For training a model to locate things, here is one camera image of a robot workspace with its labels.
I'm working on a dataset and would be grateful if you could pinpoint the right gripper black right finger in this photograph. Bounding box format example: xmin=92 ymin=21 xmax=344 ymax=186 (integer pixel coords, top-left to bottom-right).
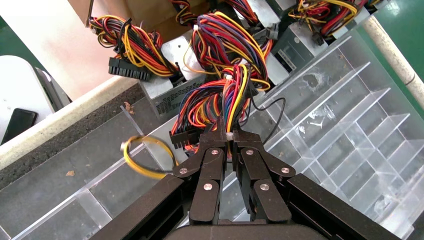
xmin=231 ymin=128 xmax=297 ymax=223

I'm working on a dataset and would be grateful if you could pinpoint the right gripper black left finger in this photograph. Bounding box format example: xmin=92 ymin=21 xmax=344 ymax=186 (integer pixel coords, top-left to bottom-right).
xmin=172 ymin=115 xmax=230 ymax=223

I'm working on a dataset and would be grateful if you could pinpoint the power supply with coloured wires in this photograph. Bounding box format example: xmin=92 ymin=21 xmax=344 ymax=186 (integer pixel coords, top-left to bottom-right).
xmin=271 ymin=0 xmax=370 ymax=75
xmin=191 ymin=10 xmax=271 ymax=92
xmin=87 ymin=14 xmax=213 ymax=123
xmin=121 ymin=62 xmax=276 ymax=181
xmin=225 ymin=0 xmax=282 ymax=32

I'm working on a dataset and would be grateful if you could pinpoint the clear acrylic divider tray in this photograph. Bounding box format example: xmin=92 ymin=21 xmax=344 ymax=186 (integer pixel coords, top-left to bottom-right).
xmin=0 ymin=29 xmax=424 ymax=240

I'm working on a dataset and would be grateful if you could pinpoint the dark speckled cart shelf board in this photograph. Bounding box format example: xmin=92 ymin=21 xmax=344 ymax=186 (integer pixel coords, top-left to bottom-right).
xmin=0 ymin=82 xmax=148 ymax=191

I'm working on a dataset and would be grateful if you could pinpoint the brown divided cardboard box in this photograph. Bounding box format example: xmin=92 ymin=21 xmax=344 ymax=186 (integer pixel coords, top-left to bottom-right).
xmin=0 ymin=0 xmax=200 ymax=102

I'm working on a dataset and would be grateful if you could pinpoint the black flat rectangular device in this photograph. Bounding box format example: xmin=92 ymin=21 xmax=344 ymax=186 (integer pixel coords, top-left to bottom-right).
xmin=0 ymin=107 xmax=39 ymax=146

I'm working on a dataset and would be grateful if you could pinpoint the white rounded panel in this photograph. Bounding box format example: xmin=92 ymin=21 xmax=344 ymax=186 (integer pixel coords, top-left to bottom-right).
xmin=0 ymin=54 xmax=72 ymax=147

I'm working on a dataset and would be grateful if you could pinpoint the long white cart rail pipe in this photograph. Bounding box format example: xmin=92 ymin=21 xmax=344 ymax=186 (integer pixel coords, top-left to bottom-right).
xmin=361 ymin=14 xmax=424 ymax=112

